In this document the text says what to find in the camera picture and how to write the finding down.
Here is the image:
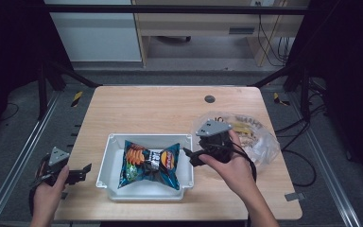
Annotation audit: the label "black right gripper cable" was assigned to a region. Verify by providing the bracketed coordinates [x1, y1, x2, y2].
[231, 142, 258, 183]

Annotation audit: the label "person's right hand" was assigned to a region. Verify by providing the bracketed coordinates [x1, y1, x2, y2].
[198, 129, 257, 194]

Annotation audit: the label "person's left hand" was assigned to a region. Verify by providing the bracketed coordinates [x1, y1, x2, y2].
[30, 165, 71, 219]

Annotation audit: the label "black floor cables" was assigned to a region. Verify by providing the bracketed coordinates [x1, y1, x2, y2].
[274, 79, 329, 187]

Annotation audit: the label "light wooden desk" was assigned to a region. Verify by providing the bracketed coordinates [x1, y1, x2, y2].
[131, 0, 310, 68]

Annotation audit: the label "thin black floor cable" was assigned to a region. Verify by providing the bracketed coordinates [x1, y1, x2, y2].
[0, 101, 21, 123]

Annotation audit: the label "grey tape piece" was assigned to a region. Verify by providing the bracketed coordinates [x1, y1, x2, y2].
[284, 191, 307, 202]

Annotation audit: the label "yellow black tape piece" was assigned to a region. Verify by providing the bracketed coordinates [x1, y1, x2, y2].
[71, 90, 84, 108]
[272, 92, 291, 107]

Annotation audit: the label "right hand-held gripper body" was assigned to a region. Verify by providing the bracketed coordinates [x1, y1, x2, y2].
[195, 118, 234, 165]

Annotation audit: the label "white cabinet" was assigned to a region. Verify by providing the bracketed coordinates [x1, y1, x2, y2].
[43, 0, 143, 62]

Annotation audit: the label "black frame crossbar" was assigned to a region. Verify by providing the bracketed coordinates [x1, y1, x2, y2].
[43, 4, 310, 16]

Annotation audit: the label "aluminium floor rail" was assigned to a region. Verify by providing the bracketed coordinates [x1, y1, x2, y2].
[286, 91, 363, 227]
[0, 90, 61, 227]

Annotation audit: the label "clear plastic bag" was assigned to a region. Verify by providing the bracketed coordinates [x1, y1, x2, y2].
[191, 111, 282, 174]

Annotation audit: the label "black frame strut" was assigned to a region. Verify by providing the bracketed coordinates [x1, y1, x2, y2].
[251, 61, 314, 122]
[37, 59, 103, 121]

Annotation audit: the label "black desk cables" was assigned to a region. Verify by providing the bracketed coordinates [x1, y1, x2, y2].
[255, 1, 293, 67]

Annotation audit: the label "white plastic bin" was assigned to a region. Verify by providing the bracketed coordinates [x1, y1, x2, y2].
[95, 132, 196, 202]

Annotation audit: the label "blue chips bag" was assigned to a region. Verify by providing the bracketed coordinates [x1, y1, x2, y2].
[117, 139, 182, 191]

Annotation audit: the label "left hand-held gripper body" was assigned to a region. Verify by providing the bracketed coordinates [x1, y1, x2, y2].
[29, 146, 72, 187]

